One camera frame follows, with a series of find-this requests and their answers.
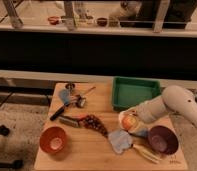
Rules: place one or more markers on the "black bar on floor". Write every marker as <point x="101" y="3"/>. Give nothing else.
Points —
<point x="17" y="164"/>

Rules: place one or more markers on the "small blue sponge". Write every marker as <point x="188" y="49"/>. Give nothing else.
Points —
<point x="142" y="134"/>

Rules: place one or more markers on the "red yellow apple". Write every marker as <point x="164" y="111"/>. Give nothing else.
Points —
<point x="128" y="122"/>

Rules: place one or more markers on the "metal strainer with wooden handle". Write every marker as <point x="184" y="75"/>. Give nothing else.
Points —
<point x="81" y="99"/>

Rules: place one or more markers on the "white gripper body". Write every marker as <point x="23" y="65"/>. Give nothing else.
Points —
<point x="146" y="112"/>

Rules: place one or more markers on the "orange bowl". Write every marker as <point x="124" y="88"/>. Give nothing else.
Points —
<point x="53" y="140"/>

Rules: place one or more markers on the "red handled tool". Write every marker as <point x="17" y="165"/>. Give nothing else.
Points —
<point x="70" y="121"/>

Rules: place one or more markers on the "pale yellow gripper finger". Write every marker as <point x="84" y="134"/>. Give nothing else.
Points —
<point x="140" y="125"/>

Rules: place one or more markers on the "purple bowl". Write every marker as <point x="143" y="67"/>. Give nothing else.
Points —
<point x="163" y="140"/>

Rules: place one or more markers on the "dark red bowl in background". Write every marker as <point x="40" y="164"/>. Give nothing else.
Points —
<point x="102" y="22"/>

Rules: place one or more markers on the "light blue cloth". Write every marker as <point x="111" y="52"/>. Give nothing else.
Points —
<point x="120" y="140"/>

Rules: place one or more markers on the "black handled spatula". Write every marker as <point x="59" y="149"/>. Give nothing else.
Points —
<point x="64" y="96"/>

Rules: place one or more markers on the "bunch of dark grapes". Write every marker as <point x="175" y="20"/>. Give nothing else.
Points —
<point x="94" y="123"/>

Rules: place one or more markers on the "green plastic tray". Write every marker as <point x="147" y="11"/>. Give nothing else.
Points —
<point x="128" y="92"/>

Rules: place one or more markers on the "black handle on floor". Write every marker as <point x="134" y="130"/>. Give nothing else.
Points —
<point x="4" y="130"/>

